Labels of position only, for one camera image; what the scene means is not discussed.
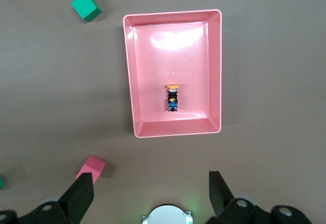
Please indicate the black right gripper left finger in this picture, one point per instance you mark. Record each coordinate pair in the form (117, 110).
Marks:
(74, 203)

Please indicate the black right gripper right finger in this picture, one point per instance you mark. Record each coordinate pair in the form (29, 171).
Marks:
(224, 203)

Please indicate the orange push button switch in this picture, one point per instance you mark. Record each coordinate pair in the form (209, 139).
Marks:
(172, 101)

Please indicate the red foam cube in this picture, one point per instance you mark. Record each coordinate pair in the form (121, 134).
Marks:
(95, 165)

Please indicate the green foam cube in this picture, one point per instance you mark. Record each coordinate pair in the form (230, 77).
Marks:
(85, 5)
(1, 183)

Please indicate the brown table cover mat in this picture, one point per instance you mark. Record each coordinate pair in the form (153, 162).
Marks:
(267, 81)

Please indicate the pink plastic tray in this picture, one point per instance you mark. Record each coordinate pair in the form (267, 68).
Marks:
(178, 56)

